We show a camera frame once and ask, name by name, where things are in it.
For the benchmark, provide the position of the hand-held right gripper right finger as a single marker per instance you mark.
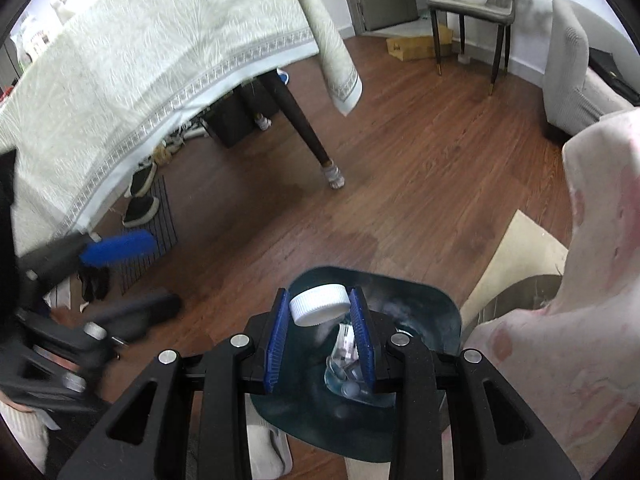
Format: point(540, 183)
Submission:
point(362, 340)

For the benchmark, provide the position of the beige floor mat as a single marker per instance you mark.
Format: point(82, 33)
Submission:
point(520, 255)

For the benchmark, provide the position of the grey dining chair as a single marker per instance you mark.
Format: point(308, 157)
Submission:
point(470, 7)

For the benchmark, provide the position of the black bag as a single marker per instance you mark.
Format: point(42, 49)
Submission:
point(612, 72)

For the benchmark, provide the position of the black shoe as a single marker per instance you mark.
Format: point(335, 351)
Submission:
point(144, 177)
point(141, 210)

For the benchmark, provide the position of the person's left forearm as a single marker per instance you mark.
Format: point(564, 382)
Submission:
point(22, 435)

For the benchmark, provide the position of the dark cloth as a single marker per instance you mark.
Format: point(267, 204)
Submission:
point(95, 282)

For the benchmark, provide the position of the dark wooden table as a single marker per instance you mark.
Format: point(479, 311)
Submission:
point(300, 120)

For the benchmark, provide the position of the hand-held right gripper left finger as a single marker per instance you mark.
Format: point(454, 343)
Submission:
point(275, 345)

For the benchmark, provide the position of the person's white shoe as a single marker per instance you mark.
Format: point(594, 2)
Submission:
point(270, 445)

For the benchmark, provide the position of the pink floral tablecloth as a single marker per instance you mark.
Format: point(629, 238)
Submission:
point(590, 285)

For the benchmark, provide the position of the cardboard box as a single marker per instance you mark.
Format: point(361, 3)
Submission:
point(415, 47)

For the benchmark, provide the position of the grey armchair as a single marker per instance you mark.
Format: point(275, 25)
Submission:
point(565, 70)

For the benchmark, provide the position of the dark green trash bin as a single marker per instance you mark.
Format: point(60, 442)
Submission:
point(405, 300)

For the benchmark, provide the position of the crushed clear plastic bottle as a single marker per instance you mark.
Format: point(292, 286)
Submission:
point(342, 365)

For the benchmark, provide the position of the pale green patterned tablecloth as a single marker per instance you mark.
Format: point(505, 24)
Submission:
point(150, 50)

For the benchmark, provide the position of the white table leg sock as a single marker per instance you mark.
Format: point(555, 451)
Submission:
point(334, 175)

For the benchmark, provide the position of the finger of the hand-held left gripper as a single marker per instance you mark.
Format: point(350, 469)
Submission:
point(117, 249)
point(145, 310)

